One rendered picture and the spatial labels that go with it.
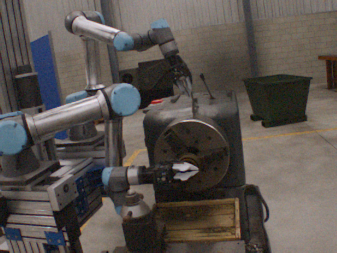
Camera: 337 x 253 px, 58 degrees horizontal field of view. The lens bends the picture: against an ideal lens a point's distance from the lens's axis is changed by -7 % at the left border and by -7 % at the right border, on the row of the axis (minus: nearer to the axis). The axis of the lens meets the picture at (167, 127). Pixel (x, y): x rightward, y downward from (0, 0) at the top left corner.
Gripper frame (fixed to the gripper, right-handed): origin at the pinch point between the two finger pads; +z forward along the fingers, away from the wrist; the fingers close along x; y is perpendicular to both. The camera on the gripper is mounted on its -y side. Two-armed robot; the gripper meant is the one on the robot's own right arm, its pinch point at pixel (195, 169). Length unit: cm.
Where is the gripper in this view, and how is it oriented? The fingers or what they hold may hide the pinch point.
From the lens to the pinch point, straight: 119.7
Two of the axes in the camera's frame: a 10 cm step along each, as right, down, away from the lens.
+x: -1.5, -9.7, -2.1
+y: -2.0, 2.4, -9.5
